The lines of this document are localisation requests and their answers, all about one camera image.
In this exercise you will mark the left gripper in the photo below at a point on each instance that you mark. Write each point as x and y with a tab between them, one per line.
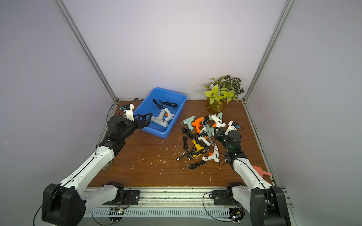
143	124

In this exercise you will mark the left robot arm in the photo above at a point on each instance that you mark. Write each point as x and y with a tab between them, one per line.
66	203

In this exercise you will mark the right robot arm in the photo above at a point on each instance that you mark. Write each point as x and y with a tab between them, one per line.
265	203

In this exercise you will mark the right control board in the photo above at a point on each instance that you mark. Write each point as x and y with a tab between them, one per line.
236	214

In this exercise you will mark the small white glue gun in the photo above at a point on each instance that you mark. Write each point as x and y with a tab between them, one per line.
215	156

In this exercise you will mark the left control board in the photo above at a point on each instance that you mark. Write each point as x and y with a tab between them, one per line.
116	215

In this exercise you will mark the yellow glue gun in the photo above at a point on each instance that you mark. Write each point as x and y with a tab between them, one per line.
196	151

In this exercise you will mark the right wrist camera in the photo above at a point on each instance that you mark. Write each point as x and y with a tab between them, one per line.
232	126

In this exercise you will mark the large white glue gun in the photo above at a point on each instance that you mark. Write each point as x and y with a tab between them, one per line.
158	120

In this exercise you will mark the potted green plant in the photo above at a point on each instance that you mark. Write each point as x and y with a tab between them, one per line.
222	91

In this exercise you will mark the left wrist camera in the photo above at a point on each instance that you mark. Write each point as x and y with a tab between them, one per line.
128	111

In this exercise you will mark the mint glue gun left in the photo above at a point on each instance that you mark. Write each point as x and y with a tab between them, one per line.
189	122

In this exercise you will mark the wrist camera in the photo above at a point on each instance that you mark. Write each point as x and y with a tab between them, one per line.
232	126
128	111

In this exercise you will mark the pink plastic scoop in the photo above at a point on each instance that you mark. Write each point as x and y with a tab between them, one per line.
261	172

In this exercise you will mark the blue plastic storage box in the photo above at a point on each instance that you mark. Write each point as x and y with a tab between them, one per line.
165	106

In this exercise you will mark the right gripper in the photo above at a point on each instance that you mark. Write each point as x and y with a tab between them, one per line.
219	134

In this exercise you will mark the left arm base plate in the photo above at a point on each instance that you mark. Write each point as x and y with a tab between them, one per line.
131	197

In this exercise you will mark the white glue gun orange trigger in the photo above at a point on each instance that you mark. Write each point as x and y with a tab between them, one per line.
168	116

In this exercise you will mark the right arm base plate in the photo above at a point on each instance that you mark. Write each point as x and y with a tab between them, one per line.
220	197

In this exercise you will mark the control board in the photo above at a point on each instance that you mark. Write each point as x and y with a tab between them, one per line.
236	214
116	215

